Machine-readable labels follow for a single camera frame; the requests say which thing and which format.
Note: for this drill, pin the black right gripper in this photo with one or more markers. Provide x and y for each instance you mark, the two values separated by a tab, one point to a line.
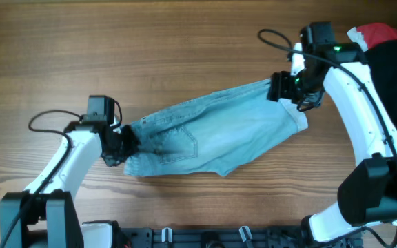
280	87

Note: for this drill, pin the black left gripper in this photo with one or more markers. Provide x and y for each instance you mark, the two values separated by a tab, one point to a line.
116	147

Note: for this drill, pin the light blue denim shorts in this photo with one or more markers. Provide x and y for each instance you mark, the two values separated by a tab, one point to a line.
216	133

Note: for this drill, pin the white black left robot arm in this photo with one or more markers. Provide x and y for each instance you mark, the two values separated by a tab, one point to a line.
43	214

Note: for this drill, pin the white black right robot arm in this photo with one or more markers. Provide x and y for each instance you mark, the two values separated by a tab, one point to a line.
368	196

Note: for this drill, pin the red and white garment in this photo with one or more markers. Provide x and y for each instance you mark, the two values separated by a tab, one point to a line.
370	35

